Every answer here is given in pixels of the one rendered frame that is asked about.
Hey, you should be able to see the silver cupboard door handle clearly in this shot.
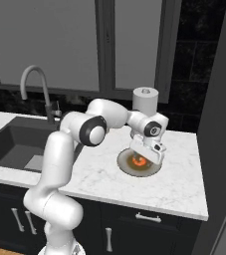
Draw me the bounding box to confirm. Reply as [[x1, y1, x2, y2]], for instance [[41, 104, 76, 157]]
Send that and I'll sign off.
[[24, 210, 38, 236], [105, 227, 113, 253], [11, 207, 26, 233]]

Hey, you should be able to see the dark grey sink basin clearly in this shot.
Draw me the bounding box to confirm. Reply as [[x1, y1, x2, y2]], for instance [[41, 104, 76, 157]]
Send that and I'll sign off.
[[0, 116, 86, 174]]

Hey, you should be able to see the grey curved tap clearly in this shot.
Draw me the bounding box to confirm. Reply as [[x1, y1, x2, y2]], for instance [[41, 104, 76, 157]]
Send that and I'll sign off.
[[19, 65, 64, 125]]

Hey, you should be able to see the grey round plate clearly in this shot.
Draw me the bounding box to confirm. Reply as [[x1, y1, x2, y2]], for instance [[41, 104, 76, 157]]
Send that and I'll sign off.
[[116, 147, 164, 178]]

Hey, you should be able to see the black base cupboard door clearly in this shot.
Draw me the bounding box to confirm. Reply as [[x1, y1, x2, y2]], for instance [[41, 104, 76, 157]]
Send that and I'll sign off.
[[24, 196, 102, 255], [0, 188, 26, 248], [102, 222, 187, 255]]

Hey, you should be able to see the silver drawer handle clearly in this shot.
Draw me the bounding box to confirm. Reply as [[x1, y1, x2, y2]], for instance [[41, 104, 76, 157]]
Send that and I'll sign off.
[[134, 212, 162, 224]]

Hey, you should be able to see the white paper towel roll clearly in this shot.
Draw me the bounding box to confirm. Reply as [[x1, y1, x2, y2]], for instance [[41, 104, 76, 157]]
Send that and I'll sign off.
[[131, 87, 160, 118]]

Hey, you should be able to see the black drawer front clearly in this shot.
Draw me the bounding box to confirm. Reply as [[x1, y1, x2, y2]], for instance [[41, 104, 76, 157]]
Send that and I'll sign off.
[[117, 206, 182, 231]]

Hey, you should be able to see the orange-red meat piece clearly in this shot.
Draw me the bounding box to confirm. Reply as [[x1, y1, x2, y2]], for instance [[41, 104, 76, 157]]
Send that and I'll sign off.
[[130, 154, 149, 168]]

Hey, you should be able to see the dark grey tall cabinet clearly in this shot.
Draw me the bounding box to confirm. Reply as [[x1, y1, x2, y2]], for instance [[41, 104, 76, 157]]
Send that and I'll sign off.
[[190, 0, 226, 255]]

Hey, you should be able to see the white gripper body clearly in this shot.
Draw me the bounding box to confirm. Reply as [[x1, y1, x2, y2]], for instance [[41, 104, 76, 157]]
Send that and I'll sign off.
[[129, 133, 167, 164]]

